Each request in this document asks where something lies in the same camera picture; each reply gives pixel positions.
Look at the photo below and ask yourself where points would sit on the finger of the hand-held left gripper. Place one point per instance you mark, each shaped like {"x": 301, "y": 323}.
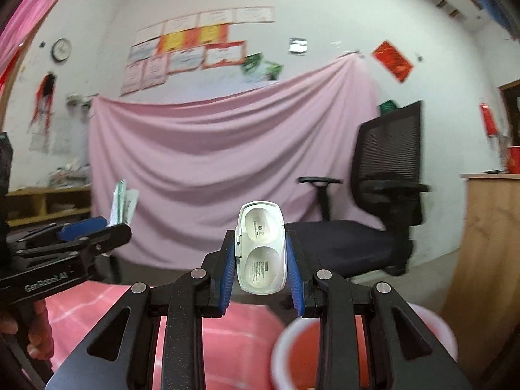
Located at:
{"x": 81, "y": 228}
{"x": 109, "y": 237}

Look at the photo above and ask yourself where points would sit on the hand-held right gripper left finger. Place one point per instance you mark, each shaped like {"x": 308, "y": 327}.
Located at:
{"x": 227, "y": 280}

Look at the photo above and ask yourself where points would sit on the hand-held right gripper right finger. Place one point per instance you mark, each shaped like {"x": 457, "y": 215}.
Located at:
{"x": 294, "y": 284}

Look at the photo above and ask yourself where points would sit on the green white packet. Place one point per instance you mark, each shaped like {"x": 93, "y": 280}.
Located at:
{"x": 122, "y": 203}

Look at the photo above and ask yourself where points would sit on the white plastic tray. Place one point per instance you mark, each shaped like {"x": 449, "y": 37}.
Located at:
{"x": 260, "y": 252}

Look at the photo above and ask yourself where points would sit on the pink bin with white rim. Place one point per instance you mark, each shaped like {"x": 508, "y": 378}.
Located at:
{"x": 300, "y": 357}

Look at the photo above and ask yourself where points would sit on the person's left hand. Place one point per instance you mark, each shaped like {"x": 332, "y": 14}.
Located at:
{"x": 38, "y": 329}

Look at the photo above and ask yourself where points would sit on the wooden shelf desk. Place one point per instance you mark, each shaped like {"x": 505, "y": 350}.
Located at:
{"x": 48, "y": 207}

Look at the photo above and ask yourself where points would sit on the pile of papers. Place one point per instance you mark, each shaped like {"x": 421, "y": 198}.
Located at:
{"x": 69, "y": 176}

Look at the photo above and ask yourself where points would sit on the pink checked tablecloth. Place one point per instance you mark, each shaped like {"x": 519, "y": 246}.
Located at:
{"x": 231, "y": 353}

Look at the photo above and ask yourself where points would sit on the pink hanging cloth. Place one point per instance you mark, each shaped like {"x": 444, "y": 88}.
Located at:
{"x": 223, "y": 150}

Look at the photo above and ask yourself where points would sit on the black mesh office chair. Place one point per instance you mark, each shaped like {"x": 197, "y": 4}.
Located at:
{"x": 390, "y": 150}

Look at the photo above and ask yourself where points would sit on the wooden cabinet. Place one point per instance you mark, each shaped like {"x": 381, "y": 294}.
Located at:
{"x": 487, "y": 252}

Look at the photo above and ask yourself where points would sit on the green hanging tag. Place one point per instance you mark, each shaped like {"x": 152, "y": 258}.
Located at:
{"x": 387, "y": 107}

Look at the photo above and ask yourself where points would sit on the green photo print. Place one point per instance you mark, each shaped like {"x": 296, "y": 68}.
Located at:
{"x": 271, "y": 72}
{"x": 252, "y": 65}

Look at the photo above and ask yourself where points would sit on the silver photo print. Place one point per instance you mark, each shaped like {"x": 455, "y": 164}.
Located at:
{"x": 298, "y": 45}

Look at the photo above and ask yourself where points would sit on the red cup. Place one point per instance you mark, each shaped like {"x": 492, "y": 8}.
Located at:
{"x": 514, "y": 158}

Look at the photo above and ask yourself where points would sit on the red hanging ornament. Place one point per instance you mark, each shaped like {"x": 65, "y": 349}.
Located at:
{"x": 488, "y": 120}

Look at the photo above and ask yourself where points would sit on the red tassel wall ornament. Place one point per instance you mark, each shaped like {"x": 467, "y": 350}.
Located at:
{"x": 42, "y": 97}

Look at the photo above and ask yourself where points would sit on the round wall clock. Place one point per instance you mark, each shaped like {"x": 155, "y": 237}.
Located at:
{"x": 61, "y": 49}

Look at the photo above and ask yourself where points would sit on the group of wall certificates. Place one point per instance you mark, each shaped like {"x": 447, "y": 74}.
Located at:
{"x": 195, "y": 44}

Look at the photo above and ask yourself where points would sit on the red paper wall poster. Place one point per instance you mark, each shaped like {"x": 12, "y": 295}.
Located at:
{"x": 393, "y": 61}

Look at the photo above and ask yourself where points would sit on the brown wooden frame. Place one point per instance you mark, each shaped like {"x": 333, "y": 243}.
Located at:
{"x": 508, "y": 109}

